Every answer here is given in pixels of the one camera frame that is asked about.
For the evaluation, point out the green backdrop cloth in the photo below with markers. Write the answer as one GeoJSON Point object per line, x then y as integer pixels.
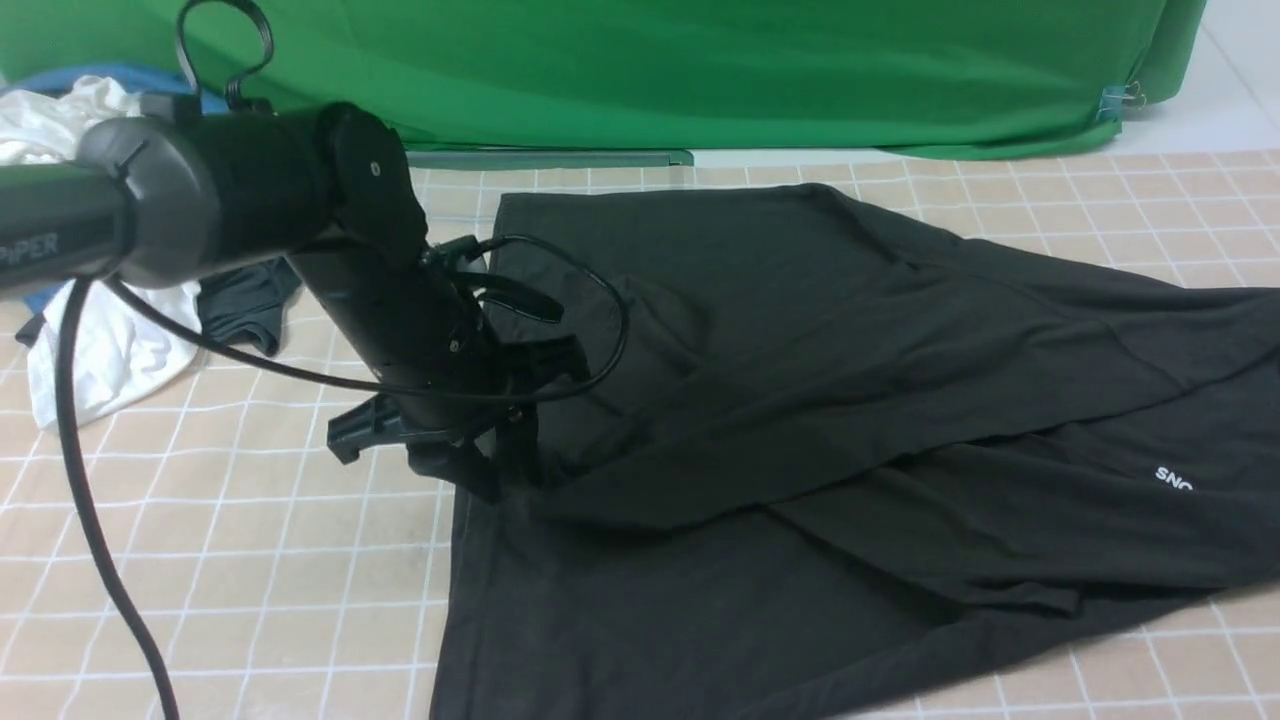
{"type": "Point", "coordinates": [953, 80]}

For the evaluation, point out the beige checkered tablecloth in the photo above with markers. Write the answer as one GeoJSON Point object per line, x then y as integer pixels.
{"type": "Point", "coordinates": [282, 585]}

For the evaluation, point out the blue binder clip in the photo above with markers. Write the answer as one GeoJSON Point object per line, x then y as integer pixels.
{"type": "Point", "coordinates": [1117, 100]}

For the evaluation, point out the white crumpled shirt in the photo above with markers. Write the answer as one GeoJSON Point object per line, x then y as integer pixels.
{"type": "Point", "coordinates": [120, 356]}

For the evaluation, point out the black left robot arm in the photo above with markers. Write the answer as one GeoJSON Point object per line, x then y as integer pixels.
{"type": "Point", "coordinates": [171, 197]}

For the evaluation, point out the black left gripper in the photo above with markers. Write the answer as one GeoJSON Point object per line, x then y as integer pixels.
{"type": "Point", "coordinates": [459, 400]}

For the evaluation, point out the dark gray long-sleeve shirt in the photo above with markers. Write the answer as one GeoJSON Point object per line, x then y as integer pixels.
{"type": "Point", "coordinates": [850, 456]}

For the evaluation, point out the blue crumpled garment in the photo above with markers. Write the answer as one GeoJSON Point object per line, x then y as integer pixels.
{"type": "Point", "coordinates": [130, 80]}

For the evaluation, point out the dark gray crumpled garment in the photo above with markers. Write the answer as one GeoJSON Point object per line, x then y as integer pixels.
{"type": "Point", "coordinates": [246, 306]}

